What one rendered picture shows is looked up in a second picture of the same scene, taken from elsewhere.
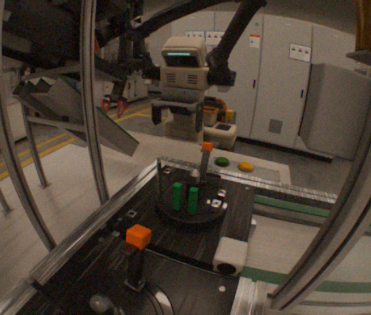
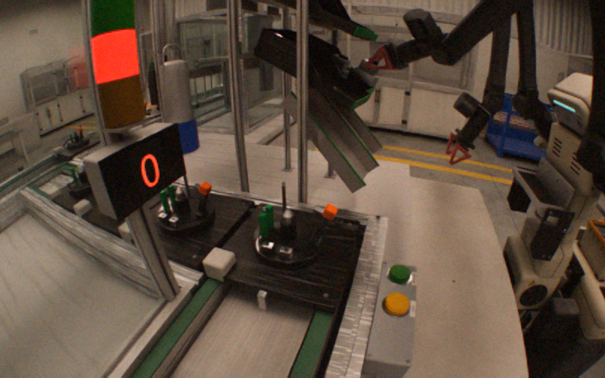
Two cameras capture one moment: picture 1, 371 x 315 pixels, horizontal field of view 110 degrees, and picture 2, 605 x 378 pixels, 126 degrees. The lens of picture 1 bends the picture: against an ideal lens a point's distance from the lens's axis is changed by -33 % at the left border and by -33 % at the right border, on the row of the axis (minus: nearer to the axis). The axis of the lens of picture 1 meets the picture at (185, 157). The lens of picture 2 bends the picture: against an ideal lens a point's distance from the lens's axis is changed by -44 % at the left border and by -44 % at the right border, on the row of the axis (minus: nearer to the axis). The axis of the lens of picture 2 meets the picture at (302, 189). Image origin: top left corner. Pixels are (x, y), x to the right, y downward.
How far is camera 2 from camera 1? 53 cm
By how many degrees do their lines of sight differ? 76
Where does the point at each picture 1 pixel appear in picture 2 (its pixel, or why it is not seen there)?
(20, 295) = not seen: hidden behind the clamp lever
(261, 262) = (229, 316)
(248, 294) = (186, 275)
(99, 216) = (270, 201)
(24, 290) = not seen: hidden behind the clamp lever
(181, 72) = (568, 143)
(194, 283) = (204, 244)
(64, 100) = (292, 111)
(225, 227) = (254, 265)
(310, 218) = not seen: outside the picture
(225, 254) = (215, 252)
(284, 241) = (251, 351)
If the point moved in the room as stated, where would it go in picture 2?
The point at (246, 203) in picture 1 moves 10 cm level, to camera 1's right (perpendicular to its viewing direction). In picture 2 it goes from (293, 289) to (293, 343)
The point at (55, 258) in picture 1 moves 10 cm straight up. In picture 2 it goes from (229, 193) to (224, 158)
